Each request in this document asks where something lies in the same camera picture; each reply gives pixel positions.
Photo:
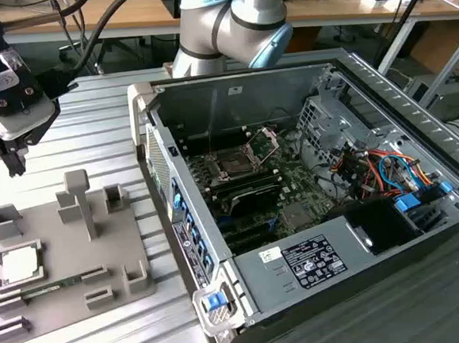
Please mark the grey parts rack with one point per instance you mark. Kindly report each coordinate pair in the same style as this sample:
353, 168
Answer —
80, 250

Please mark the black slanted stand pole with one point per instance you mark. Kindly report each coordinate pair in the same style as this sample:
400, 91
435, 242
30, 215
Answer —
404, 18

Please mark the green motherboard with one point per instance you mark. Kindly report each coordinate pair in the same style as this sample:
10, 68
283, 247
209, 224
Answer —
294, 182

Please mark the green RAM stick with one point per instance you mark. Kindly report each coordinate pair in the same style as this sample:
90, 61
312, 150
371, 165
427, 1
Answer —
51, 285

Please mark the silver square CPU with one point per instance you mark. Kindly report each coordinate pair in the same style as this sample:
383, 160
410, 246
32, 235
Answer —
20, 264

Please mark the grey power supply unit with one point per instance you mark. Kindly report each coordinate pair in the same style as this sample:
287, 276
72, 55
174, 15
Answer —
262, 284

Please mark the white desk frame leg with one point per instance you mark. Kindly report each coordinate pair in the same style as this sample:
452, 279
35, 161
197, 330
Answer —
398, 43

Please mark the blue case latch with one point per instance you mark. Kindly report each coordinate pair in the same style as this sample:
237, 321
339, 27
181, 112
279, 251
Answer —
216, 301

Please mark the small blue clip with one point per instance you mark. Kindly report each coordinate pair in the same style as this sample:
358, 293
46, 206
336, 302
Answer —
445, 186

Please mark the blue disk carrier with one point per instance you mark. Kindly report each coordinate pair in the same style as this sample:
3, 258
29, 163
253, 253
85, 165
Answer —
406, 203

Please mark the open grey PC case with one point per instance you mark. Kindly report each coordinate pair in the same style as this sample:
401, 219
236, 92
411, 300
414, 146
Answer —
400, 269

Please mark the long wooden desk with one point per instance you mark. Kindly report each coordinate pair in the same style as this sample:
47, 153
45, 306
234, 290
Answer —
129, 8

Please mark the CPU socket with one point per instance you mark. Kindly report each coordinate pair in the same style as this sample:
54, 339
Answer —
235, 164

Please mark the thin metal locking lever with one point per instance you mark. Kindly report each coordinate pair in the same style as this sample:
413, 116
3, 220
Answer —
210, 143

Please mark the black installed RAM sticks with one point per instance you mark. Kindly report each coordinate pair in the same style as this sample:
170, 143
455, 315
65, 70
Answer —
242, 180

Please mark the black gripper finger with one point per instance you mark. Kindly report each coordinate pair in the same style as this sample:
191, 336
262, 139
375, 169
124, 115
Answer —
14, 162

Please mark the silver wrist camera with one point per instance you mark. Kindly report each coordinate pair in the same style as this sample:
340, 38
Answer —
30, 119

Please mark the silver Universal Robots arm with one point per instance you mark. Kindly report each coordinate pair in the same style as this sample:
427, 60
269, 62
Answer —
202, 26

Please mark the square chipset heatsink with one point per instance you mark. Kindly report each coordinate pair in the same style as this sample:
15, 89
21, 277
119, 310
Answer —
296, 216

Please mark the grey computer beside table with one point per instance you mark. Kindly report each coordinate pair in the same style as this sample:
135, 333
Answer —
454, 100

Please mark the white box with red part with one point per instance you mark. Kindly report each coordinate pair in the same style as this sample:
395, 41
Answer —
379, 1

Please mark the perforated metal drive cage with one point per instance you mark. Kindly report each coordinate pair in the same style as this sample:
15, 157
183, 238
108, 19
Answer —
322, 132

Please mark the brown cardboard box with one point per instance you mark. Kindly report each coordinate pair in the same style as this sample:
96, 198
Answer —
442, 47

